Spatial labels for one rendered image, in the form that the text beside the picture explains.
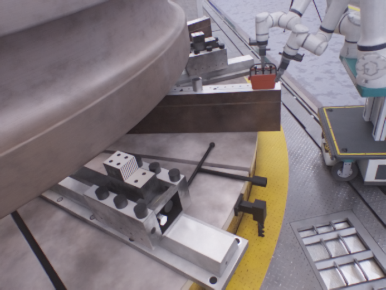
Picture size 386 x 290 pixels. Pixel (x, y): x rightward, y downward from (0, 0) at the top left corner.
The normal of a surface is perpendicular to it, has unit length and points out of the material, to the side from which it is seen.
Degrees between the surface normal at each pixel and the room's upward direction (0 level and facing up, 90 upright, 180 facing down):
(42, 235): 0
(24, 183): 90
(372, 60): 92
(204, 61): 90
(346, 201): 0
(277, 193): 0
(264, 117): 90
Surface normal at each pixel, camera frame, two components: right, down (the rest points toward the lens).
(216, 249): -0.14, -0.81
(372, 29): -0.51, 0.55
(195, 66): 0.22, 0.54
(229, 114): -0.17, 0.59
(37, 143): 0.76, 0.28
